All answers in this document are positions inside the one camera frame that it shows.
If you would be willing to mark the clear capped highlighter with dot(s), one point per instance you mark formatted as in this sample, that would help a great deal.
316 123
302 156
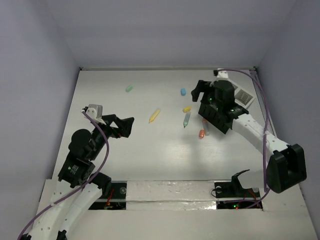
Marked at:
205 125

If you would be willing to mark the white organizer container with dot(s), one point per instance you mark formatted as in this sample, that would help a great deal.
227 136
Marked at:
242 96

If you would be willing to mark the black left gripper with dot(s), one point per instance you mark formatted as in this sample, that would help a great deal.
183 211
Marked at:
110 124

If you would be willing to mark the green highlighter cap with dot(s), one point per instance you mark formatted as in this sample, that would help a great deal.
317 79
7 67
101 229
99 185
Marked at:
129 88

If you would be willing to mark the blue highlighter cap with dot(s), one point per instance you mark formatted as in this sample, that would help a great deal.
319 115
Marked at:
183 91

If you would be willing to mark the black organizer container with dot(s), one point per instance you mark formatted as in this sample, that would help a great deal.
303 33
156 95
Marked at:
218 116

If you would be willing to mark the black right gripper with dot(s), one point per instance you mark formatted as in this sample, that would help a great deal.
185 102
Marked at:
202 86

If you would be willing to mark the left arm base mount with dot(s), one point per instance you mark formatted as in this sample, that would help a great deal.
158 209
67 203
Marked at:
115 200

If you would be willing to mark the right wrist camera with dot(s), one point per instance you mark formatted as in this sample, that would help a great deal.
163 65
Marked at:
220 74

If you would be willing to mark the teal highlighter pen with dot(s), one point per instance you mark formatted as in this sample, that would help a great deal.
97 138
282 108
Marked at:
186 119

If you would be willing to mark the yellow highlighter cap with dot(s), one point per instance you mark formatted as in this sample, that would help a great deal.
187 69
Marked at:
187 109

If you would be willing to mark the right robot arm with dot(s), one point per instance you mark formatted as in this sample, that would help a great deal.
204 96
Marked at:
284 165

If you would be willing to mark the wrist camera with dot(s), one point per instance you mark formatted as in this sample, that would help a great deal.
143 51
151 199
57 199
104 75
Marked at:
220 74
94 111

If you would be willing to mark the yellow highlighter pen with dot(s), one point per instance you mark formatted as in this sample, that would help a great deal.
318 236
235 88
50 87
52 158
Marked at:
154 115

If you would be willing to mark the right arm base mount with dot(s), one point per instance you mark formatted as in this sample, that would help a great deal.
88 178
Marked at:
232 196

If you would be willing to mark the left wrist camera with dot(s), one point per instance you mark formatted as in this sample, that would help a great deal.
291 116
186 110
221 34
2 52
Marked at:
94 111

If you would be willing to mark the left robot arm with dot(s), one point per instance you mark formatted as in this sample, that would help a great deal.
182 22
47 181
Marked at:
79 184

